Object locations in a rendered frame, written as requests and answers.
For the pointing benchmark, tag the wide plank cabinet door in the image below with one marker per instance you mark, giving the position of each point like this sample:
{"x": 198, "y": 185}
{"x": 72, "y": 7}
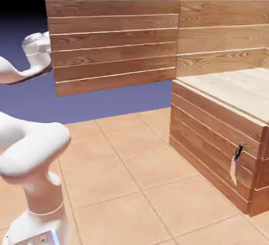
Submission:
{"x": 113, "y": 47}

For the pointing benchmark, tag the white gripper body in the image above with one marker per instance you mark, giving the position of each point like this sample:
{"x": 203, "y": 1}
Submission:
{"x": 45, "y": 45}

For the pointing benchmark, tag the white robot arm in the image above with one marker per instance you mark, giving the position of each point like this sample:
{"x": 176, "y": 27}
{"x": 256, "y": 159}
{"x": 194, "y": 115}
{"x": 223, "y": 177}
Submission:
{"x": 31, "y": 144}

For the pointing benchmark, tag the light wood cabinet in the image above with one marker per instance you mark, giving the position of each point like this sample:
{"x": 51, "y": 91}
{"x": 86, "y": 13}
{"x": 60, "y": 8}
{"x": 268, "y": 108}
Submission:
{"x": 220, "y": 39}

